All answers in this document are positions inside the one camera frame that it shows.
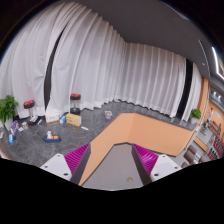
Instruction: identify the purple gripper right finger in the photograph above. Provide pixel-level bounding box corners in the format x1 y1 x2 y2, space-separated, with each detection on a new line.
131 144 181 185

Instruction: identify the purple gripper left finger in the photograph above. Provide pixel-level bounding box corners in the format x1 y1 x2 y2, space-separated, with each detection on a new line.
41 144 91 184

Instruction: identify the blue tray with items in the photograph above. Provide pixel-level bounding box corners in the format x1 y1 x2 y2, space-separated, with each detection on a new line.
43 131 61 143

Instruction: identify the yellow cardboard box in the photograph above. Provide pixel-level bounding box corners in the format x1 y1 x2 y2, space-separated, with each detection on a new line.
66 113 81 126

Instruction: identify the small blue white box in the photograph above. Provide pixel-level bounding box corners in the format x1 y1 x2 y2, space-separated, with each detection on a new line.
59 115 66 124

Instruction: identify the white cardboard box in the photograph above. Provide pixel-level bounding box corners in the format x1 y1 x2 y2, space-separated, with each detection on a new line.
45 113 60 123

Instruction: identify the red black stool right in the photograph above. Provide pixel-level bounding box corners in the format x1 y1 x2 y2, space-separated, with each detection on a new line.
70 93 81 115

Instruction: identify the red black stool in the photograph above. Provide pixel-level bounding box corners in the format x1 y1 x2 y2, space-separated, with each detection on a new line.
23 100 35 117
70 93 81 115

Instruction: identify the small purple cup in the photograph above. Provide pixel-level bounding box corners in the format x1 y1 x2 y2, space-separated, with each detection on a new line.
104 111 113 120

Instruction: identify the blue bottle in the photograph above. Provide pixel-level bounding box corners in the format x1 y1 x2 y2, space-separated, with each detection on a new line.
8 134 14 144

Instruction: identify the green potted plant right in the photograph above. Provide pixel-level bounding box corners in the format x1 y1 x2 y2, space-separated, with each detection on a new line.
190 109 201 124

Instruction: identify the green potted plant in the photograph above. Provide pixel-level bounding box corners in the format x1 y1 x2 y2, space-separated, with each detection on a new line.
190 109 201 124
0 95 18 126

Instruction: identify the purple box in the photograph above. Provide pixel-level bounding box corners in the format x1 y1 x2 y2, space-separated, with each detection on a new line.
10 120 19 135

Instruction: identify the red black stool left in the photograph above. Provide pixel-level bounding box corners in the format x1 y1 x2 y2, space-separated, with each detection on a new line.
23 100 35 117

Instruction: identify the green potted plant left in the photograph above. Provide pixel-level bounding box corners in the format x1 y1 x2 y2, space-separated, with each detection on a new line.
0 95 18 126

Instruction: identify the white curtain right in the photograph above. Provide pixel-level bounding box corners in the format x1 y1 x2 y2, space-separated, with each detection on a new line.
114 41 203 123

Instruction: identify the white curtain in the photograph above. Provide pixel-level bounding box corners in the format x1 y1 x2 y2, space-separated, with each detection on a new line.
0 1 126 118
114 41 203 123

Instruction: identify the white curtain left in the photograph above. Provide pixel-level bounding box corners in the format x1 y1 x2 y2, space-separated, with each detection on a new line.
0 1 126 118

